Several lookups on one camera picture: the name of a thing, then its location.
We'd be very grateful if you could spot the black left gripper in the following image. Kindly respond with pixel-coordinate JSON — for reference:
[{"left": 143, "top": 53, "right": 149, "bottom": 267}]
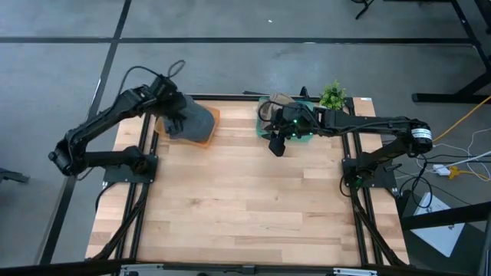
[{"left": 151, "top": 74, "right": 189, "bottom": 136}]

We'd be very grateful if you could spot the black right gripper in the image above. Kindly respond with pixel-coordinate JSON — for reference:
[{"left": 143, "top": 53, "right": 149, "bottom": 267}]
[{"left": 268, "top": 102, "right": 319, "bottom": 157}]

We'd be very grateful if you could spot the grey baseball cap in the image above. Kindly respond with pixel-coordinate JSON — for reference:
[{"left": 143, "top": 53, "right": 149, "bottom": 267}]
[{"left": 163, "top": 94, "right": 216, "bottom": 143}]

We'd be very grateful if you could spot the tan baseball cap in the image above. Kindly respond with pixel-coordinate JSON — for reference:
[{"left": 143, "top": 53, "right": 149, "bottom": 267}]
[{"left": 264, "top": 93, "right": 296, "bottom": 123}]

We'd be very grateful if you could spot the teal plastic bin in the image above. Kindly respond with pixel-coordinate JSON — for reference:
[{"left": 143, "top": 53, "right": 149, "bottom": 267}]
[{"left": 255, "top": 95, "right": 316, "bottom": 143}]

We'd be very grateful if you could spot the orange plastic bin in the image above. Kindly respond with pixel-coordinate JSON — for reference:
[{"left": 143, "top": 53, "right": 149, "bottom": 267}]
[{"left": 154, "top": 95, "right": 222, "bottom": 150}]

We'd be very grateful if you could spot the small green potted plant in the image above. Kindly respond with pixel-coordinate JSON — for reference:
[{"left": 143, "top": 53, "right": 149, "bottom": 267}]
[{"left": 319, "top": 80, "right": 348, "bottom": 112}]

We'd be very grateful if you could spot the black chair base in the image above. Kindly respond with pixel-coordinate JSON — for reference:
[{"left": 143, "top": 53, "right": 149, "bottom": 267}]
[{"left": 351, "top": 0, "right": 377, "bottom": 20}]

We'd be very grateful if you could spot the white power strip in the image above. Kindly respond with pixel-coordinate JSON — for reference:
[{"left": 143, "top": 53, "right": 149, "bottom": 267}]
[{"left": 432, "top": 163, "right": 452, "bottom": 177}]

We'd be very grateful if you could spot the black floor stand foot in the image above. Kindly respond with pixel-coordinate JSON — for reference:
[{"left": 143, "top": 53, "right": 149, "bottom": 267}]
[{"left": 0, "top": 167, "right": 31, "bottom": 186}]

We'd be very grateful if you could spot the yellow power plug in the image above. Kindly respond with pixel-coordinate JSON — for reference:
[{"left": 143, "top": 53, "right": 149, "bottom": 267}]
[{"left": 447, "top": 165, "right": 491, "bottom": 182}]

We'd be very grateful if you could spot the black metal beam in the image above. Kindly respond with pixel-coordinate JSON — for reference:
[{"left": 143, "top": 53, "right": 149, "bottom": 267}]
[{"left": 400, "top": 201, "right": 491, "bottom": 232}]

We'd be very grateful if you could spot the white cardboard box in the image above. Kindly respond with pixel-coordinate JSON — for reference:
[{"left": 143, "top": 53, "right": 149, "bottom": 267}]
[{"left": 410, "top": 191, "right": 466, "bottom": 258}]

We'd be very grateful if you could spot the black aluminium table frame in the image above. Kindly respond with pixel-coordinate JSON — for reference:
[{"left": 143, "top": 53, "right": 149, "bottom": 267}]
[{"left": 0, "top": 84, "right": 461, "bottom": 276}]

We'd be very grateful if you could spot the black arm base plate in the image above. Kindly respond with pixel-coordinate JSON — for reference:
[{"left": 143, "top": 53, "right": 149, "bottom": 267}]
[
  {"left": 342, "top": 157, "right": 397, "bottom": 189},
  {"left": 102, "top": 155, "right": 158, "bottom": 184}
]

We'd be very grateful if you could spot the silver frame bracket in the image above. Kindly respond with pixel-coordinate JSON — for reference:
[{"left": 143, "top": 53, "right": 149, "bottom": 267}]
[
  {"left": 332, "top": 268, "right": 379, "bottom": 276},
  {"left": 119, "top": 263, "right": 165, "bottom": 276}
]

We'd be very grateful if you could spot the black desk frame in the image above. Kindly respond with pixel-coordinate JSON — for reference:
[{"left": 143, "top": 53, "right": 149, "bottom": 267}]
[{"left": 412, "top": 0, "right": 491, "bottom": 104}]

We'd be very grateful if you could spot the yellow extension cable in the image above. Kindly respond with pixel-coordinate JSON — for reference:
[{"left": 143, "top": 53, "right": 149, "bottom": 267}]
[{"left": 433, "top": 95, "right": 491, "bottom": 143}]

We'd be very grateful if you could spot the white cable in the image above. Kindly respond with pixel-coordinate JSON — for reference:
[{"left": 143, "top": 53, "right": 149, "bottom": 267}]
[{"left": 447, "top": 149, "right": 491, "bottom": 168}]

